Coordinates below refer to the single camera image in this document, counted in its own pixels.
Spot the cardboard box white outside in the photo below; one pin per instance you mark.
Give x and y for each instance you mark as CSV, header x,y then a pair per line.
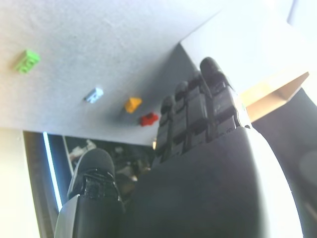
x,y
267,96

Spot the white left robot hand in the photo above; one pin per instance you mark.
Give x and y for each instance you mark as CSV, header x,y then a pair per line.
x,y
198,186

